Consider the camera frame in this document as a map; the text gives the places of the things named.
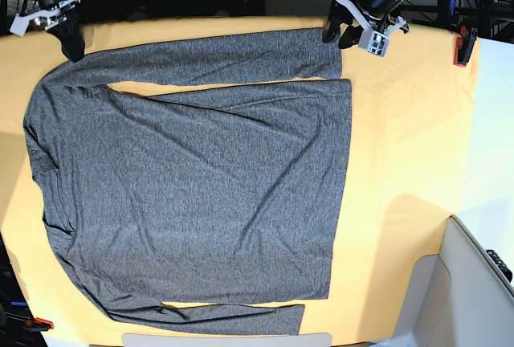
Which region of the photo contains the grey long-sleeve shirt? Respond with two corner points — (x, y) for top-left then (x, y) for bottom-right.
(23, 29), (352, 335)

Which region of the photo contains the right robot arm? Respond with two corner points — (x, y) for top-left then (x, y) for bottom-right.
(10, 0), (85, 63)

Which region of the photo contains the red black clamp right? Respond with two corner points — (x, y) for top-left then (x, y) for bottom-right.
(454, 26), (479, 67)

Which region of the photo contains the red black clamp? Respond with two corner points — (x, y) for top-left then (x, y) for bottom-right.
(23, 318), (54, 333)
(454, 26), (479, 67)

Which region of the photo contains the yellow table cloth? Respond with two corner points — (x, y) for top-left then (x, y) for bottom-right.
(1, 27), (481, 345)

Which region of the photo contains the black remote on bin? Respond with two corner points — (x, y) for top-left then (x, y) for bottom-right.
(486, 250), (513, 283)

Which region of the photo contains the white storage bin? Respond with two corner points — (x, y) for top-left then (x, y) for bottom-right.
(389, 217), (513, 346)

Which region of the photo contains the red black clamp left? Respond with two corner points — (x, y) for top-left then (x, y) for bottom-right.
(23, 318), (54, 333)

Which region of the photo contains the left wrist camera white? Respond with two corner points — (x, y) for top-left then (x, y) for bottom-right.
(357, 29), (390, 57)

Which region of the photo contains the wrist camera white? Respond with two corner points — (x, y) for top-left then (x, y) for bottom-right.
(357, 29), (390, 57)
(10, 14), (31, 37)

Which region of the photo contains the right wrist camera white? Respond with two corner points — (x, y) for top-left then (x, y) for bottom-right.
(10, 14), (31, 37)

